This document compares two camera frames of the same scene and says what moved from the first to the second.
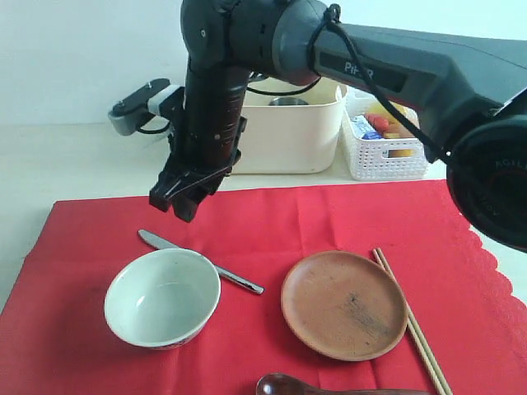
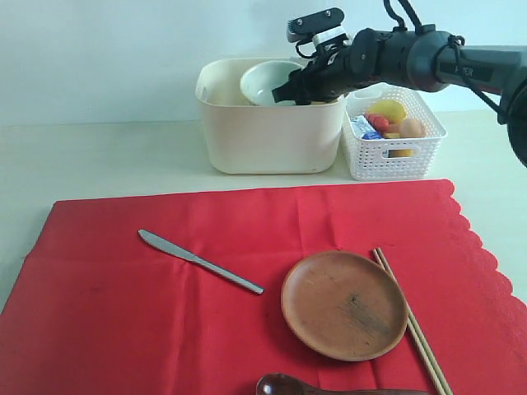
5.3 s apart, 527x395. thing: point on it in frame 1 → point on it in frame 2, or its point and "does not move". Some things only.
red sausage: (379, 123) does not move
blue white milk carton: (364, 127) does not move
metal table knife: (160, 243) does not move
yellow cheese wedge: (398, 152) does not move
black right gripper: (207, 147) → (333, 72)
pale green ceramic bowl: (162, 298) → (258, 81)
